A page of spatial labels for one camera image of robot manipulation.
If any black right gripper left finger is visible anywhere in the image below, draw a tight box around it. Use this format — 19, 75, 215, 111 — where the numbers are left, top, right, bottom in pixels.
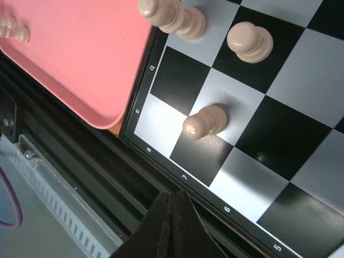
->
111, 192, 172, 257

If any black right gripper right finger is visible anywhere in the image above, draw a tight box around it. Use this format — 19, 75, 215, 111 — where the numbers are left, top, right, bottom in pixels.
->
172, 191, 227, 258

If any light wooden chess piece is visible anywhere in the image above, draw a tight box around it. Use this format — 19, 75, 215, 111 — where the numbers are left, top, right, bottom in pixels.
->
0, 16, 17, 38
11, 26, 30, 43
138, 0, 206, 41
182, 105, 228, 140
226, 21, 274, 63

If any black and grey chessboard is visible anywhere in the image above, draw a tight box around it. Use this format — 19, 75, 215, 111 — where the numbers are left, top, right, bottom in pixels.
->
123, 1, 343, 257

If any pink plastic tray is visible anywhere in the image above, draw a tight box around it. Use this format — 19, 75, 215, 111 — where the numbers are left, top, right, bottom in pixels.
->
1, 1, 151, 129

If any black aluminium frame rail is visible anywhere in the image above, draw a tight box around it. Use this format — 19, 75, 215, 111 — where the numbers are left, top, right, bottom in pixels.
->
0, 53, 167, 237

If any light blue cable duct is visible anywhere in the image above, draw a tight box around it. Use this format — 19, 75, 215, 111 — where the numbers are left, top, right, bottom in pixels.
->
1, 150, 123, 257

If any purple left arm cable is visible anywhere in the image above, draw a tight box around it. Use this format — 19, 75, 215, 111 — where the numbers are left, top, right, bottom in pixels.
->
0, 166, 23, 229

